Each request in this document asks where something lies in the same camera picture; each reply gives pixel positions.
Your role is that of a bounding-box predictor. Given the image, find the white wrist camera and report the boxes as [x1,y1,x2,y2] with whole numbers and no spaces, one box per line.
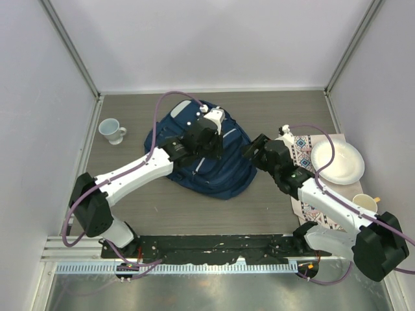
[277,124,294,148]
[200,104,225,134]

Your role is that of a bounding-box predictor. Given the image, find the white paper plate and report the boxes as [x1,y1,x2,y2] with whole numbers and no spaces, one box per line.
[311,139,365,185]

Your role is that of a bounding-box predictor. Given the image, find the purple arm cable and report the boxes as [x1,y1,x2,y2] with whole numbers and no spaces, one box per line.
[285,124,415,286]
[61,91,208,282]

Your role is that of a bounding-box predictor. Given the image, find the light blue cup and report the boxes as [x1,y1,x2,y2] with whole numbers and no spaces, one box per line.
[98,118,127,145]

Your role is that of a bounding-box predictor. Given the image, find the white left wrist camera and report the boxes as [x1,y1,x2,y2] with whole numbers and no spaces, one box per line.
[200,104,225,134]

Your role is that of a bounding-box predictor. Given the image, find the patterned white placemat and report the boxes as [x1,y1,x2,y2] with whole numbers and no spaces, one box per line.
[289,134,362,231]

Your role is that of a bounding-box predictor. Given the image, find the yellow cup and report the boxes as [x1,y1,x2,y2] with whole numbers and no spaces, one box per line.
[352,194,381,213]

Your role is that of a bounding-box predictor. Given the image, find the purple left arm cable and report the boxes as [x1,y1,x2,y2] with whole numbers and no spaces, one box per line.
[61,91,208,282]

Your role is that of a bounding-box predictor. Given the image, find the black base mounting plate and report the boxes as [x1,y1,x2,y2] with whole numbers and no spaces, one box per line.
[99,233,332,266]

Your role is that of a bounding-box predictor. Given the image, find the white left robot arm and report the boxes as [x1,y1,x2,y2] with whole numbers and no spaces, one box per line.
[68,113,222,259]

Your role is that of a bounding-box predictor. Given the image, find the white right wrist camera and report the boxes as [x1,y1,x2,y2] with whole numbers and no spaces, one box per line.
[277,124,294,148]

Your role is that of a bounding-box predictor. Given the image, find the navy blue student backpack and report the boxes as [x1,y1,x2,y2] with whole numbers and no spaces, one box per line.
[156,100,257,200]

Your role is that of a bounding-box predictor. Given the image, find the perforated metal rail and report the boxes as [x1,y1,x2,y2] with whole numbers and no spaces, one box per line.
[55,260,298,275]

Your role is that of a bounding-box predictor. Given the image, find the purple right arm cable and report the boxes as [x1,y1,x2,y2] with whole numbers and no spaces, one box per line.
[285,124,415,286]

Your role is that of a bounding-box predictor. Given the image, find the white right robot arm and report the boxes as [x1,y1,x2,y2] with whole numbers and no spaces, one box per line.
[241,133,410,282]

